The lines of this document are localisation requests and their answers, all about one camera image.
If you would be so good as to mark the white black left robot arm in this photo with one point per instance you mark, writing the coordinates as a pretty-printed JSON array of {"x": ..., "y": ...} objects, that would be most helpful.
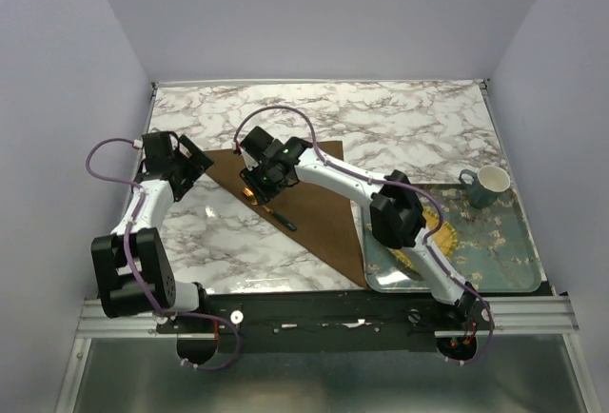
[{"x": 132, "y": 271}]

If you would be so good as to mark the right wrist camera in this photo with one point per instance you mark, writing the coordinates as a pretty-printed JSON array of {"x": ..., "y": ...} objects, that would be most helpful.
[{"x": 250, "y": 162}]

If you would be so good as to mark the gold fork teal handle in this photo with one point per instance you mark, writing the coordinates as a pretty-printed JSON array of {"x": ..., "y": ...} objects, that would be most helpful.
[{"x": 251, "y": 198}]

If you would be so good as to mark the yellow bamboo mat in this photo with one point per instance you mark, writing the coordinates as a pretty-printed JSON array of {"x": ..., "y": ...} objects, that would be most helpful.
[{"x": 445, "y": 239}]

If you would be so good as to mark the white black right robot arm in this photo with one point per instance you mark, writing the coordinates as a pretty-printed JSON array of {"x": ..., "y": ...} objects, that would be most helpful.
[{"x": 402, "y": 217}]

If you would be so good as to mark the aluminium frame rail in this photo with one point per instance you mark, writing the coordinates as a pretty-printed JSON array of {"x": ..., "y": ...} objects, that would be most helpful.
[{"x": 549, "y": 315}]

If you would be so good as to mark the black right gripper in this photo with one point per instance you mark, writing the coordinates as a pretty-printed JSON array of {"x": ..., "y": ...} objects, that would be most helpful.
[{"x": 249, "y": 178}]

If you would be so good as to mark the teal mug white inside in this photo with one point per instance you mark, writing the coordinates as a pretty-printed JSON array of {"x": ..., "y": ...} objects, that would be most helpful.
[{"x": 483, "y": 187}]

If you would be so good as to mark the brown cloth napkin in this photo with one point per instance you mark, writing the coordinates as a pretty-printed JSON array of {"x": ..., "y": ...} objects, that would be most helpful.
[{"x": 323, "y": 253}]

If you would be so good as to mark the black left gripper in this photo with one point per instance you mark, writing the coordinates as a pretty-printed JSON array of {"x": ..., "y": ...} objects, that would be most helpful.
[{"x": 198, "y": 162}]

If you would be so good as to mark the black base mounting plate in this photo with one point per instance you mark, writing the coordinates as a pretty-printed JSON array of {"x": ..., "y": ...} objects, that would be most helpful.
[{"x": 330, "y": 321}]

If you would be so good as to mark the teal floral metal tray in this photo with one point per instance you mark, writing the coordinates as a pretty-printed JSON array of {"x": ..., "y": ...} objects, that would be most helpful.
[{"x": 494, "y": 253}]

